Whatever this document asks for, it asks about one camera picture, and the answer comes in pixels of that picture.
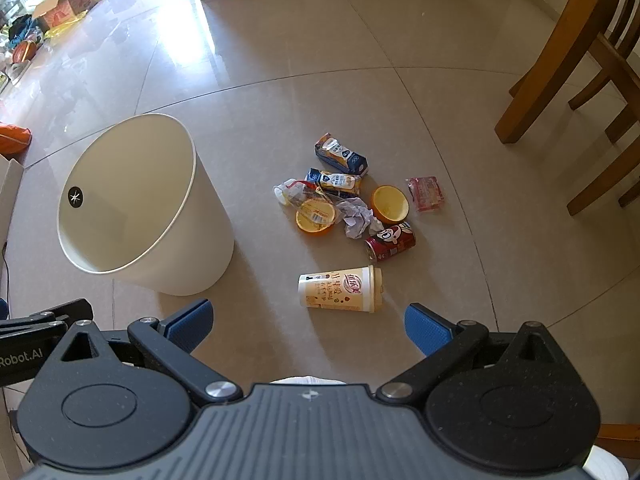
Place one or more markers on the wooden chair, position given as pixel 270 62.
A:
pixel 545 55
pixel 607 175

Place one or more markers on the clear plastic wrapper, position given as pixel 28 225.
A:
pixel 290 191

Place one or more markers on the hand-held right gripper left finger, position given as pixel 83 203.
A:
pixel 192 322

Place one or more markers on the yellow plastic bag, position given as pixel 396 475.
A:
pixel 65 27

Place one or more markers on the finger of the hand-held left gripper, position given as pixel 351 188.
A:
pixel 65 310

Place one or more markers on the wooden furniture piece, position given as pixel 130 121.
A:
pixel 620 440

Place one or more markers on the cardboard panel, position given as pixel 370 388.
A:
pixel 9 200

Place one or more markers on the blue white packet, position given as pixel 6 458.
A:
pixel 342 155

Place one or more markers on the cream milk tea cup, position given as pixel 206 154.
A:
pixel 340 290

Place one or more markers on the white trash bin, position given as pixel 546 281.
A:
pixel 150 210

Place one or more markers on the open cardboard box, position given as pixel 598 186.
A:
pixel 65 2

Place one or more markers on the red drink can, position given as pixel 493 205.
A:
pixel 391 241

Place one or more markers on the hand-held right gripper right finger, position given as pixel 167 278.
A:
pixel 425 327

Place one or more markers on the orange plastic lid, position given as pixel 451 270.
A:
pixel 390 204
pixel 315 217

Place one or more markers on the white paper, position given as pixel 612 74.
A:
pixel 357 217

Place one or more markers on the orange bag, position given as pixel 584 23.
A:
pixel 14 139

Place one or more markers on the red snack packet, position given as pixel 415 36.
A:
pixel 425 194

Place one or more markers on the dark cloth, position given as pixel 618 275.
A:
pixel 25 27

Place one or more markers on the blue yellow milk carton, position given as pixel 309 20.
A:
pixel 337 181

